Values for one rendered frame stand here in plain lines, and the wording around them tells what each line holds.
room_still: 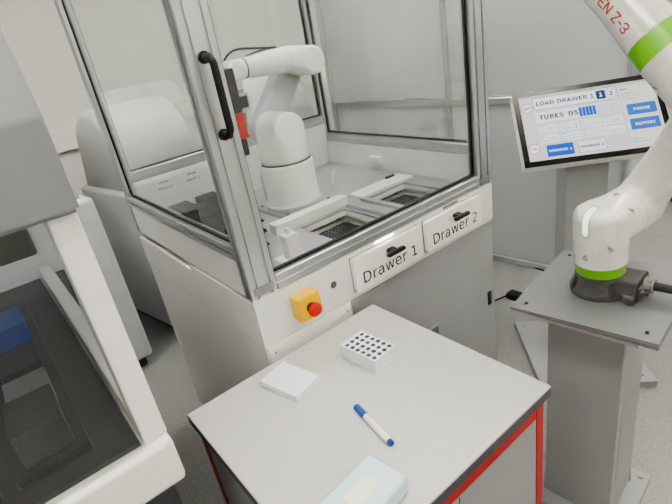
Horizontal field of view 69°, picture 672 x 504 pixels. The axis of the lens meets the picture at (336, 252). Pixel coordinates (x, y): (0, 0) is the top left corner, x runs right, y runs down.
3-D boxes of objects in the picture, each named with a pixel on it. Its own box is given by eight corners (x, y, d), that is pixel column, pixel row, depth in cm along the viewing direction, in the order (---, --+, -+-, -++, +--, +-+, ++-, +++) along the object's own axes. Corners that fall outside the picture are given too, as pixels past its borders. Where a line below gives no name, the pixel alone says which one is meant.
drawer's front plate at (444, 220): (482, 222, 177) (480, 194, 173) (428, 253, 162) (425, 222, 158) (478, 222, 179) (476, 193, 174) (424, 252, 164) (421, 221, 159)
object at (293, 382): (320, 380, 122) (319, 375, 121) (297, 402, 116) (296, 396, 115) (284, 366, 129) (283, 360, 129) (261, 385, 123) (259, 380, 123)
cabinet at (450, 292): (501, 383, 217) (495, 217, 184) (320, 542, 164) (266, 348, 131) (360, 313, 289) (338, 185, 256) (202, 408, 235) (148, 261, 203)
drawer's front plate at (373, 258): (423, 256, 161) (420, 225, 156) (358, 293, 146) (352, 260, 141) (419, 254, 162) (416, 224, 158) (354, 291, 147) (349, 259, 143)
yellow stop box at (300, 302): (325, 313, 135) (320, 290, 132) (304, 325, 131) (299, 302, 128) (314, 307, 139) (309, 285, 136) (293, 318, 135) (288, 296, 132)
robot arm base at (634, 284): (689, 289, 124) (691, 269, 122) (670, 320, 116) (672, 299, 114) (583, 269, 143) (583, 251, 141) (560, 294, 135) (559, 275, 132)
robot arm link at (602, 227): (644, 261, 130) (648, 194, 121) (609, 286, 123) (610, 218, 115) (597, 248, 140) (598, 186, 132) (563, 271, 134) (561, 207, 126)
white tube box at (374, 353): (398, 356, 125) (396, 344, 124) (376, 374, 120) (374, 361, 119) (363, 340, 134) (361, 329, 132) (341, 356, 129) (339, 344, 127)
